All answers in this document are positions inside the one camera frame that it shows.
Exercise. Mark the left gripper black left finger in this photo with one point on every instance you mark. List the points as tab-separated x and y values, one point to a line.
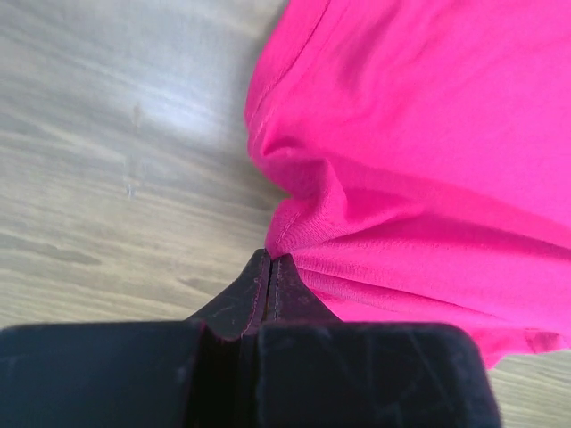
183	373

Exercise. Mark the magenta red t-shirt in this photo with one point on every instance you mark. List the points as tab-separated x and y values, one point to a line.
424	147

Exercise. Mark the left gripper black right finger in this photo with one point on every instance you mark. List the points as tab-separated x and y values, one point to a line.
315	371

